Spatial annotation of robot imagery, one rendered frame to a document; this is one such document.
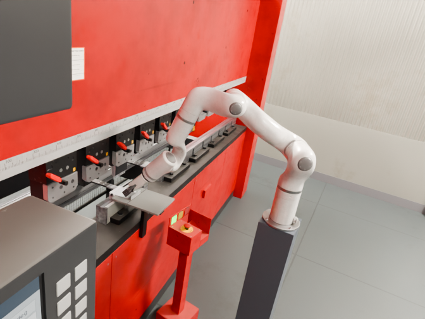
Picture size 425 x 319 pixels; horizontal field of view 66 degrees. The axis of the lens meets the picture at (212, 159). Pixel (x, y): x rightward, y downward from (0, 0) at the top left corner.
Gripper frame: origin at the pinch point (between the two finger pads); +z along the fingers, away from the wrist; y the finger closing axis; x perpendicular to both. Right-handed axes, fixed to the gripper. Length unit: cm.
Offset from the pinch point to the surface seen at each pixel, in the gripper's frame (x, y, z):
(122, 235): 15.3, 15.8, 6.5
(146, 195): 7.3, -3.8, -3.1
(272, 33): -43, -216, -72
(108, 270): 23.9, 26.5, 15.7
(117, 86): -37, 10, -38
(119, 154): -15.7, 6.5, -14.2
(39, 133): -30, 51, -30
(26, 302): 8, 109, -76
